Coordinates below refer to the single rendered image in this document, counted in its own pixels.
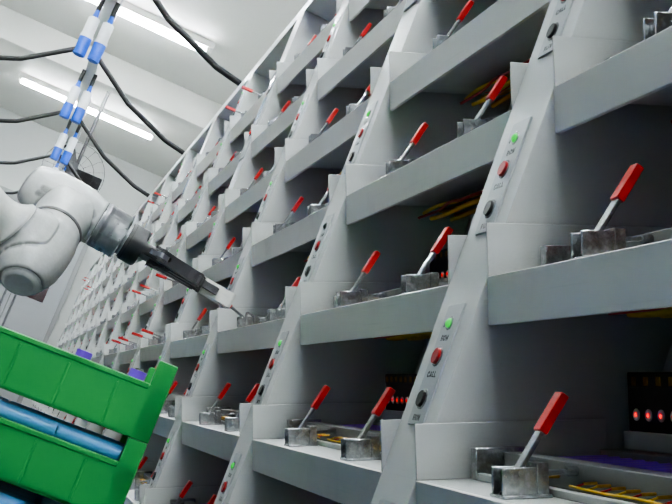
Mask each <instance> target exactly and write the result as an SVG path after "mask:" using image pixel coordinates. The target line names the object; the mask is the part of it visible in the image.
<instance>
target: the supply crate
mask: <svg viewBox="0 0 672 504"><path fill-rule="evenodd" d="M177 371H178V367H176V366H174V365H171V364H169V363H166V362H164V361H159V362H158V364H157V367H156V369H155V368H153V367H151V368H149V371H148V373H147V375H146V378H145V380H144V381H142V380H139V379H137V378H134V377H132V376H129V375H127V374H124V373H121V372H119V371H116V370H114V369H111V368H109V367H106V366H103V365H101V364H98V363H96V362H93V361H90V360H88V359H85V358H83V357H80V356H78V355H75V354H72V353H70V352H67V351H65V350H62V349H60V348H57V347H54V346H52V345H49V344H47V343H44V342H42V341H39V340H36V339H34V338H31V337H29V336H26V335H23V334H21V333H18V332H16V331H13V330H11V329H8V328H5V327H3V326H0V388H2V389H4V390H7V391H10V392H12V393H15V394H17V395H20V396H23V397H25V398H28V399H31V400H33V401H36V402H38V403H41V404H44V405H46V406H49V407H52V408H54V409H57V410H60V411H62V412H65V413H67V414H70V415H73V416H75V417H78V418H81V419H83V420H86V421H88V422H91V423H94V424H96V425H99V426H102V427H104V428H107V429H110V430H112V431H115V432H117V433H120V434H123V435H125V436H128V437H131V438H133V439H136V440H138V441H141V442H144V443H146V444H148V443H149V440H150V438H151V435H152V433H153V430H154V428H155V425H156V423H157V420H158V418H159V415H160V413H161V410H162V408H163V405H164V403H165V400H166V398H167V395H168V393H169V390H170V388H171V385H172V383H173V380H174V378H175V375H176V373H177Z"/></svg>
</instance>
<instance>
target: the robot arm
mask: <svg viewBox="0 0 672 504"><path fill-rule="evenodd" d="M17 199H18V201H19V202H20V204H19V203H17V202H15V201H14V200H12V199H11V198H10V197H9V196H8V195H7V194H6V193H5V192H4V191H3V190H2V189H1V187H0V283H1V284H2V286H3V287H4V288H5V289H7V290H8V291H10V292H11V293H13V294H16V295H20V296H33V295H36V294H38V293H40V292H41V291H43V290H45V289H46V288H48V287H50V286H51V285H53V284H54V283H55V282H56V281H57V280H58V279H59V277H60V276H61V275H62V274H63V272H64V271H65V270H66V268H67V267H68V265H69V264H70V262H71V260H72V258H73V256H74V254H75V252H76V248H77V246H78V244H79V243H80V242H83V243H86V242H87V243H86V244H87V245H88V246H89V247H92V248H94V249H96V250H97V251H100V252H101V253H104V254H105V255H107V256H108V257H111V256H112V255H113V254H114V253H116V254H117V255H116V256H117V258H118V259H120V260H122V261H123V262H125V263H127V264H129V265H133V264H134V263H135V262H136V260H137V259H138V257H140V258H141V259H143V260H144V261H146V264H145V265H147V266H148V267H150V268H153V269H155V270H157V271H159V272H161V273H162V274H164V275H166V276H168V277H170V278H172V279H174V280H175V281H177V282H179V283H181V284H183V285H184V286H186V287H188V288H189V289H191V290H192V289H193V290H195V291H196V292H198V293H200V294H202V295H203V296H205V297H207V298H208V299H210V300H212V301H214V302H215V303H217V304H219V305H220V306H222V307H224V308H225V309H228V308H230V307H231V305H232V303H233V301H234V299H235V298H236V294H234V293H232V292H231V291H229V290H227V289H226V288H224V287H222V286H220V285H219V284H217V283H215V282H214V281H212V280H210V279H209V278H207V277H205V275H204V274H203V273H201V272H199V271H198V270H196V269H194V268H193V267H191V266H190V265H188V264H186V263H185V262H183V261H182V260H180V259H179V258H177V257H175V256H174V255H172V254H171V253H170V252H168V251H167V250H166V249H164V248H162V247H160V246H158V245H157V246H156V247H154V246H152V245H150V244H148V243H147V242H148V240H149V239H150V237H151V232H150V231H149V230H147V229H145V228H144V227H142V226H140V225H139V224H135V225H132V222H133V220H134V218H133V217H132V216H131V215H129V214H127V213H126V212H124V211H122V210H121V209H119V208H117V207H116V206H115V205H113V204H110V203H109V202H108V201H106V200H105V199H104V198H103V197H102V196H101V195H100V194H99V193H98V192H97V191H95V190H94V189H93V188H91V187H90V186H88V185H87V184H85V183H83V182H82V181H80V180H78V179H76V178H74V177H72V176H70V175H68V174H66V173H64V172H61V171H59V170H56V169H53V168H49V167H44V166H40V167H38V168H36V169H35V170H33V171H32V172H31V173H30V174H29V175H28V176H27V178H26V179H25V180H24V182H23V183H22V185H21V187H20V189H19V191H18V193H17ZM109 204H110V205H109ZM108 206H109V207H108ZM107 207H108V208H107ZM106 209H107V210H106ZM105 211H106V212H105ZM104 212H105V213H104ZM103 214H104V215H103ZM102 216H103V217H102ZM101 217H102V218H101ZM100 219H101V220H100ZM98 222H99V223H98ZM97 224H98V225H97ZM95 227H96V228H95ZM94 229H95V230H94ZM93 230H94V231H93ZM92 232H93V233H92ZM91 234H92V235H91ZM90 235H91V236H90ZM89 237H90V238H89ZM88 239H89V240H88ZM87 240H88V241H87Z"/></svg>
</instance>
